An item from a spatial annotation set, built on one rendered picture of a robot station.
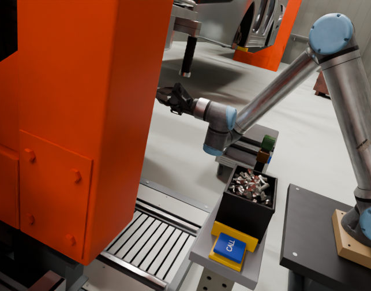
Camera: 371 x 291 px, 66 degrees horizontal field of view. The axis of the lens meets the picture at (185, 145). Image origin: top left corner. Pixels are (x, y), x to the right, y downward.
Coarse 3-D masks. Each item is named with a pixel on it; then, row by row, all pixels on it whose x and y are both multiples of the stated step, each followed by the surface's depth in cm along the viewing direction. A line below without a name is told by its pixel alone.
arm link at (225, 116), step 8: (208, 104) 116; (216, 104) 116; (208, 112) 115; (216, 112) 114; (224, 112) 113; (232, 112) 113; (208, 120) 117; (216, 120) 115; (224, 120) 113; (232, 120) 113; (216, 128) 116; (224, 128) 116; (232, 128) 116
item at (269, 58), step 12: (288, 0) 388; (300, 0) 383; (288, 12) 392; (288, 24) 396; (276, 36) 407; (288, 36) 401; (240, 48) 430; (264, 48) 419; (276, 48) 411; (240, 60) 434; (252, 60) 428; (264, 60) 422; (276, 60) 416
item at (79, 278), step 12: (12, 228) 90; (12, 240) 94; (24, 240) 89; (36, 240) 90; (24, 252) 91; (36, 252) 89; (48, 252) 87; (60, 252) 84; (24, 264) 93; (36, 264) 91; (48, 264) 89; (60, 264) 86; (72, 264) 85; (72, 276) 92; (84, 276) 98; (72, 288) 94
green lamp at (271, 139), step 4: (264, 136) 96; (268, 136) 96; (264, 140) 95; (268, 140) 95; (272, 140) 94; (264, 144) 95; (268, 144) 95; (272, 144) 94; (264, 148) 96; (268, 148) 95; (272, 148) 95
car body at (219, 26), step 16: (192, 0) 311; (208, 0) 311; (224, 0) 314; (240, 0) 325; (256, 0) 371; (272, 0) 658; (208, 16) 317; (224, 16) 322; (240, 16) 336; (256, 16) 409; (272, 16) 592; (208, 32) 328; (224, 32) 333; (240, 32) 380; (256, 32) 490; (272, 32) 673
